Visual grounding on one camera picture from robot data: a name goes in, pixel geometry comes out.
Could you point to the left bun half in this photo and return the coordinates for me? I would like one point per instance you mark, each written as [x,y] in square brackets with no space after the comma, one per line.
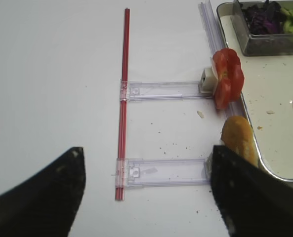
[237,135]

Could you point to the purple cabbage leaves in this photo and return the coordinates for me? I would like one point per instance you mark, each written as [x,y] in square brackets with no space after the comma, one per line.
[264,19]

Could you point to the clear upper left divider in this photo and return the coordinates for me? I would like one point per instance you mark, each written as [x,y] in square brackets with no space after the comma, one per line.
[131,91]

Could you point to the clear plastic salad container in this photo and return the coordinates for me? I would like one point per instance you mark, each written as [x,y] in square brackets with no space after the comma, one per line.
[260,45]

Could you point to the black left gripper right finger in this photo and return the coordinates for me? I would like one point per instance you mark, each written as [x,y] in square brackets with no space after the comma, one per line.
[251,202]

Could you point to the clear divider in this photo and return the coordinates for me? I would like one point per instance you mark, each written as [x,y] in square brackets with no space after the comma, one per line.
[142,173]
[131,91]

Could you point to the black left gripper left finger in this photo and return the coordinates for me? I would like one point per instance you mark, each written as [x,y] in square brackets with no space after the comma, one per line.
[46,204]

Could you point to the red left rail strip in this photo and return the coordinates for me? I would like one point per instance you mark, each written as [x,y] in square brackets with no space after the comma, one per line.
[123,103]

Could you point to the clear left tray rail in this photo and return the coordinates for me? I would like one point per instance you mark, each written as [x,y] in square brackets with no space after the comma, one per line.
[217,41]

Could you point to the red tomato slices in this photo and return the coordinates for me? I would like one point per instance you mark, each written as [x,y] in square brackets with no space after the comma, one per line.
[230,77]

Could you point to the clear lower left divider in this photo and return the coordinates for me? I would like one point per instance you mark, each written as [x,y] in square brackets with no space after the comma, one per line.
[142,173]

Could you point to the metal baking tray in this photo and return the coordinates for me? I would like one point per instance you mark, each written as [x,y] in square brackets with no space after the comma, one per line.
[268,97]

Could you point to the white tomato pusher block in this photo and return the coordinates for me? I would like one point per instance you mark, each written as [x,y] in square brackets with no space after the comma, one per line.
[208,82]

